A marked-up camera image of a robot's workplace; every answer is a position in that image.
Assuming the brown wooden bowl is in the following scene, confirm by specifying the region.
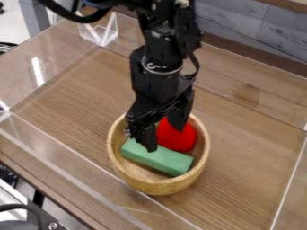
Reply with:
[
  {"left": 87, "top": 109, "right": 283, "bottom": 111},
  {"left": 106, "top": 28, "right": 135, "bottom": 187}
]
[{"left": 107, "top": 115, "right": 211, "bottom": 196}]

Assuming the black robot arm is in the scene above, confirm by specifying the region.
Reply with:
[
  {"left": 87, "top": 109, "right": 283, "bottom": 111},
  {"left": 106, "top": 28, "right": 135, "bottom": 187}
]
[{"left": 38, "top": 0, "right": 202, "bottom": 152}]

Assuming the grey table leg post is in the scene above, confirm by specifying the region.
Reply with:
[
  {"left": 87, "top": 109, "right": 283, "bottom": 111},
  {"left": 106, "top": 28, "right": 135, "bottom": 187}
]
[{"left": 18, "top": 0, "right": 51, "bottom": 37}]

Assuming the green rectangular block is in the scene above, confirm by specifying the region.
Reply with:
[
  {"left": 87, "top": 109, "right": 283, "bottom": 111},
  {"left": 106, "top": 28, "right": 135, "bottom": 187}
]
[{"left": 122, "top": 139, "right": 195, "bottom": 177}]

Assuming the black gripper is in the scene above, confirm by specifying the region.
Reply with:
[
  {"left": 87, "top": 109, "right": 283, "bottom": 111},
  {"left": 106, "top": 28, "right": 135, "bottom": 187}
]
[{"left": 125, "top": 48, "right": 195, "bottom": 153}]

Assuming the black cable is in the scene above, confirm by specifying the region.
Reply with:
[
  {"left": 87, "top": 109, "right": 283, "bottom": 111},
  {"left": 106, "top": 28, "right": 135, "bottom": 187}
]
[{"left": 0, "top": 203, "right": 42, "bottom": 230}]

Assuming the red plush ball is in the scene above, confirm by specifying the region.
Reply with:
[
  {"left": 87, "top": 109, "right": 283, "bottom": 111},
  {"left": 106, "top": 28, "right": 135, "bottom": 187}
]
[{"left": 157, "top": 118, "right": 197, "bottom": 153}]

